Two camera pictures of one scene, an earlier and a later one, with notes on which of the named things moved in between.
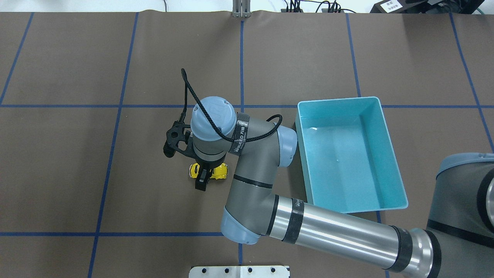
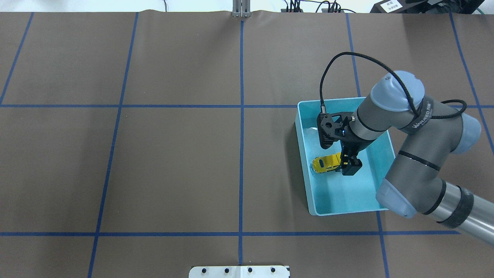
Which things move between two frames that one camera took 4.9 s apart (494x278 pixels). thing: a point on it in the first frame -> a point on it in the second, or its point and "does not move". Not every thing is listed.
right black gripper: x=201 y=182 -> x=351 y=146
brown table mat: x=87 y=100 does not move
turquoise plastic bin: x=347 y=156 does not move
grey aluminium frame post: x=241 y=8 does not move
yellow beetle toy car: x=219 y=172 -> x=323 y=164
